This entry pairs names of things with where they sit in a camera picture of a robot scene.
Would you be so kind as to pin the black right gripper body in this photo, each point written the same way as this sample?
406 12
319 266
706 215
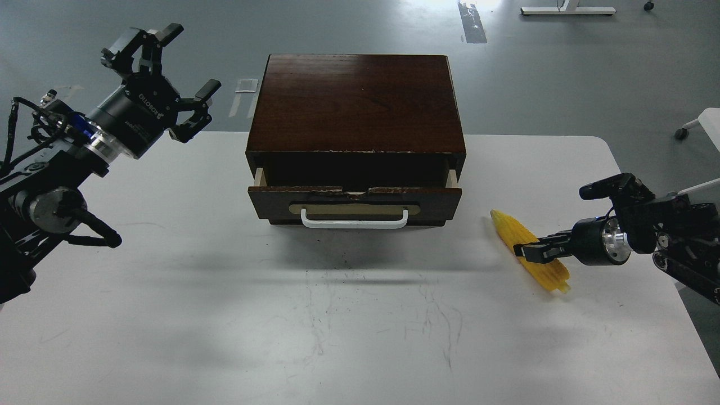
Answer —
598 241

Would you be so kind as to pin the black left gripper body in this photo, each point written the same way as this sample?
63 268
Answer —
138 112

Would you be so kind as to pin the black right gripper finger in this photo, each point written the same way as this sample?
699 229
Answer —
541 253
558 240

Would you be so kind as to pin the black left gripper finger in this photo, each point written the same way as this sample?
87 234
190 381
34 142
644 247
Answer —
139 52
199 108

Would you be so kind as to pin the yellow corn cob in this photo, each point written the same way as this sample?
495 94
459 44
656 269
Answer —
552 276

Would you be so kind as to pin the wooden drawer with white handle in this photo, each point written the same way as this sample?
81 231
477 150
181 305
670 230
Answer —
331 207

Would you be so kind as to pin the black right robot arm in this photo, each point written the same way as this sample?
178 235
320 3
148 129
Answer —
680 235

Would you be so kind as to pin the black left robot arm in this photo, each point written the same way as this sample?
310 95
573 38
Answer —
52 149

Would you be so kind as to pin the dark wooden drawer cabinet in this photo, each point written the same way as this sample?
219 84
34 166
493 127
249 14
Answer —
356 121

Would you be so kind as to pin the white office chair base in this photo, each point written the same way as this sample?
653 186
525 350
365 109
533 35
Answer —
707 121

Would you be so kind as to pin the white desk base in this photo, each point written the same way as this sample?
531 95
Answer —
567 8

